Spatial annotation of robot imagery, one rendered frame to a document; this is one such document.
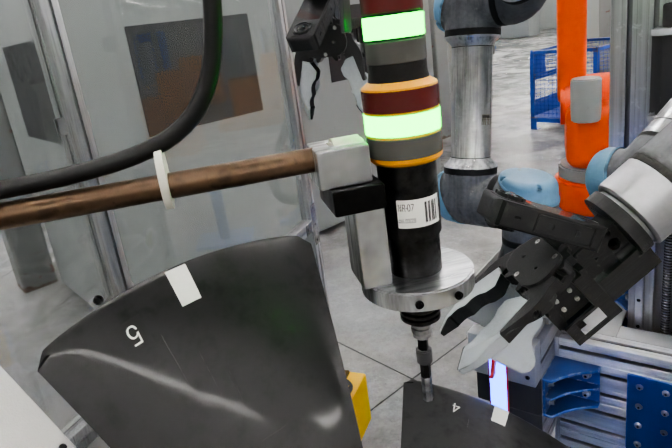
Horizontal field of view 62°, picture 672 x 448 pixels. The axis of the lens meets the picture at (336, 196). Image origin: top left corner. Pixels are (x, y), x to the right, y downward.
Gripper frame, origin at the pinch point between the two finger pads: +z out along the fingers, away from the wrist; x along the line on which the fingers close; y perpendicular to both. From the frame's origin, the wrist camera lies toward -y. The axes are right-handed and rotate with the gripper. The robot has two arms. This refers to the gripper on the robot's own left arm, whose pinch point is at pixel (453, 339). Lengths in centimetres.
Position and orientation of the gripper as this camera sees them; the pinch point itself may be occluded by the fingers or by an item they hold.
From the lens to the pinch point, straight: 59.1
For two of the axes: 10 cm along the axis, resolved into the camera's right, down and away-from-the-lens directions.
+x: -0.5, -2.6, 9.6
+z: -7.1, 6.9, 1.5
